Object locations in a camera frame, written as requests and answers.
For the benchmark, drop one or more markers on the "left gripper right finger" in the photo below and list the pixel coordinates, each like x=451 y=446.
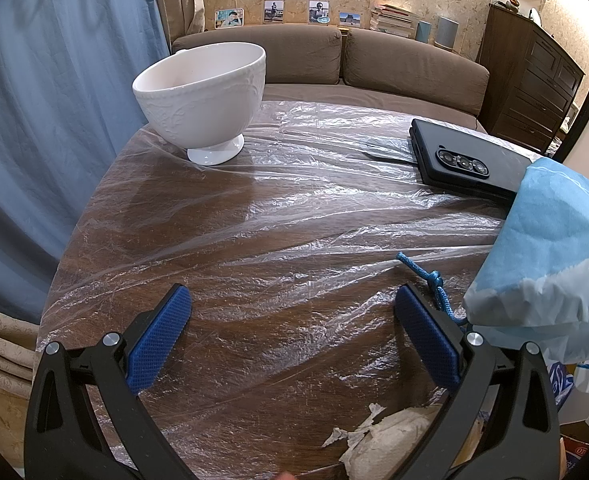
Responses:
x=499 y=419

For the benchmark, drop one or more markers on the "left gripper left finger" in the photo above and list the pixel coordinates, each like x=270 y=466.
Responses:
x=85 y=418

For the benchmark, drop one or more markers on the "crumpled beige paper ball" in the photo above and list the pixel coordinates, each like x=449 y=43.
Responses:
x=375 y=450

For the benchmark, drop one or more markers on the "dark wooden dresser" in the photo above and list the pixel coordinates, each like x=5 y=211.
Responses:
x=532 y=80

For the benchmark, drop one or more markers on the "stack of books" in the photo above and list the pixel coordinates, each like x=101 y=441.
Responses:
x=393 y=21

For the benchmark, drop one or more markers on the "black foldable phone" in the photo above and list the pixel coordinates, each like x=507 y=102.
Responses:
x=466 y=164

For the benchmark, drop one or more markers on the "blue white drawstring bag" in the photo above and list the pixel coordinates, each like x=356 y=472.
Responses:
x=534 y=283

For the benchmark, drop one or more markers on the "white ceramic footed bowl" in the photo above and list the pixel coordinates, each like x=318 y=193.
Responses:
x=202 y=99

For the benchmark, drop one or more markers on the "blue curtain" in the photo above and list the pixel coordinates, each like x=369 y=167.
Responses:
x=66 y=110

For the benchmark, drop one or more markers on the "brown fabric sofa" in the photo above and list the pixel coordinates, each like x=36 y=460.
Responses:
x=321 y=64

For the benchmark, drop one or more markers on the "grey speaker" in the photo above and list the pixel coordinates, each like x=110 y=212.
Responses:
x=446 y=32

